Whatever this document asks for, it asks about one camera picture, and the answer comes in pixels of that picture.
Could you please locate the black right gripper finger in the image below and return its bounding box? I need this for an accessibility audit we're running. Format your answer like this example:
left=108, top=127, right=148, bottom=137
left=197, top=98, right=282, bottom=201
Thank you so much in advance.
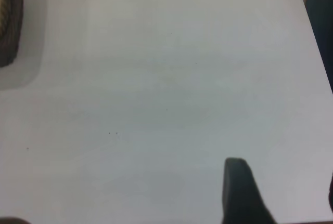
left=220, top=157, right=277, bottom=224

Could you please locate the dark brown wicker basket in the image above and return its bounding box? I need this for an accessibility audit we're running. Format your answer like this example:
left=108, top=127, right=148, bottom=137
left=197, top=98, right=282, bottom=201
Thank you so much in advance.
left=0, top=0, right=24, bottom=68

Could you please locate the dark blue object beyond table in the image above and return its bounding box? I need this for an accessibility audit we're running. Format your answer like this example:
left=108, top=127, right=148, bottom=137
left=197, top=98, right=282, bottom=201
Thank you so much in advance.
left=295, top=0, right=333, bottom=94

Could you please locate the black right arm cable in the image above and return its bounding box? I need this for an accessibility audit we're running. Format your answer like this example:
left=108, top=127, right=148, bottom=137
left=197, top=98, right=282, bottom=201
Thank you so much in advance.
left=328, top=171, right=333, bottom=213

